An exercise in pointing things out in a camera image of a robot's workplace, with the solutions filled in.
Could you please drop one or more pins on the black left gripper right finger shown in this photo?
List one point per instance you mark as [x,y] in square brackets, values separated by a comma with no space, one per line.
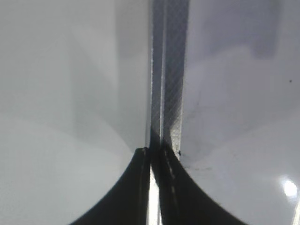
[182,202]

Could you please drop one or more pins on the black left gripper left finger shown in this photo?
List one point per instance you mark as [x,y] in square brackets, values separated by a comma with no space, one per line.
[127,201]

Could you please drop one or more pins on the white board with grey frame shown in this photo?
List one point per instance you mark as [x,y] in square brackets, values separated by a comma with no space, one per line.
[225,97]

